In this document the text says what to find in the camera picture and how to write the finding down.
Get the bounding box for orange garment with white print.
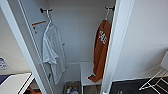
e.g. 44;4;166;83
87;19;112;84

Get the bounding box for white hanger with white shirt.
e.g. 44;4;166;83
44;9;54;28

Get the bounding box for orange label strip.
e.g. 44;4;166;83
31;20;47;27

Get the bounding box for brown storage box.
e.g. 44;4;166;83
63;80;82;94

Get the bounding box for white wire rack legs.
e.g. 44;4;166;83
138;68;168;92

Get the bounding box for pale blue packet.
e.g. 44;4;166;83
70;88;80;94

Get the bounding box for white wardrobe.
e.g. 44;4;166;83
6;0;118;94

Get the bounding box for black hook near orange label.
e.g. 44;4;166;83
39;7;54;14

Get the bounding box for white t-shirt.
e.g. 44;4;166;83
41;21;67;85

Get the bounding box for white wardrobe door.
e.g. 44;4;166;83
0;0;51;94
99;0;135;94

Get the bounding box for orange folding legs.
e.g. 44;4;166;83
28;87;43;94

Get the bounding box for black wardrobe hook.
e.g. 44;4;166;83
104;5;116;12

